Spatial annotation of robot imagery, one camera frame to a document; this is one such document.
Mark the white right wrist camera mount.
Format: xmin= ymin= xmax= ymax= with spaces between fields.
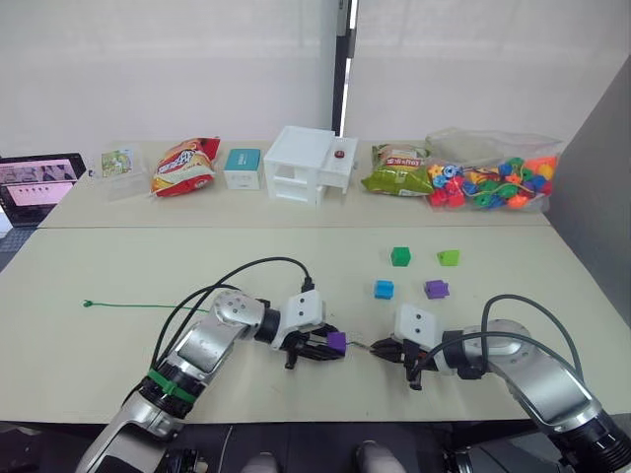
xmin=393 ymin=303 xmax=438 ymax=357

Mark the grey partition panel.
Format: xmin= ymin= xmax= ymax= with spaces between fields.
xmin=547 ymin=57 xmax=631 ymax=342

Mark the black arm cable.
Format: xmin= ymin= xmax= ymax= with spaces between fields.
xmin=411 ymin=293 xmax=587 ymax=391
xmin=150 ymin=255 xmax=316 ymax=372

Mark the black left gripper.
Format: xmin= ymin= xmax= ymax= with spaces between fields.
xmin=270 ymin=322 xmax=346 ymax=371

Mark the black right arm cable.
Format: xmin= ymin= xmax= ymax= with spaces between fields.
xmin=411 ymin=293 xmax=587 ymax=391

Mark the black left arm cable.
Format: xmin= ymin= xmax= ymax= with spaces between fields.
xmin=150 ymin=255 xmax=316 ymax=372

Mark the white drawer cabinet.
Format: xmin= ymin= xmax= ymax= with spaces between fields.
xmin=262 ymin=124 xmax=360 ymax=208

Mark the grey rounded shape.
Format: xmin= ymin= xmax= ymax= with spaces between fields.
xmin=240 ymin=450 xmax=280 ymax=473
xmin=355 ymin=439 xmax=396 ymax=473

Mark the clear stand with green card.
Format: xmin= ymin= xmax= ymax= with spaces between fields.
xmin=100 ymin=143 xmax=150 ymax=203

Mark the red snack bag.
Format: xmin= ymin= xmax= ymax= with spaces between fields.
xmin=149 ymin=136 xmax=222 ymax=199

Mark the clear bag of coloured blocks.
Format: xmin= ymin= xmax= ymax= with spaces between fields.
xmin=424 ymin=128 xmax=564 ymax=215

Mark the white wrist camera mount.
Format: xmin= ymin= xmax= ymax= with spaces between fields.
xmin=393 ymin=303 xmax=438 ymax=357
xmin=284 ymin=290 xmax=328 ymax=337

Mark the teal and white box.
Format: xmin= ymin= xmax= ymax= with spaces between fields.
xmin=222 ymin=148 xmax=263 ymax=191

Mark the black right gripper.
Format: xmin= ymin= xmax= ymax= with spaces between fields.
xmin=370 ymin=338 xmax=436 ymax=391

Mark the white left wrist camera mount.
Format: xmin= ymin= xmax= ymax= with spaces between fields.
xmin=284 ymin=290 xmax=328 ymax=337

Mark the green snack bag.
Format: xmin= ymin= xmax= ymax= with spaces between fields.
xmin=360 ymin=143 xmax=436 ymax=198

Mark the dark vertical post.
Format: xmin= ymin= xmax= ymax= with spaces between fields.
xmin=331 ymin=0 xmax=360 ymax=138

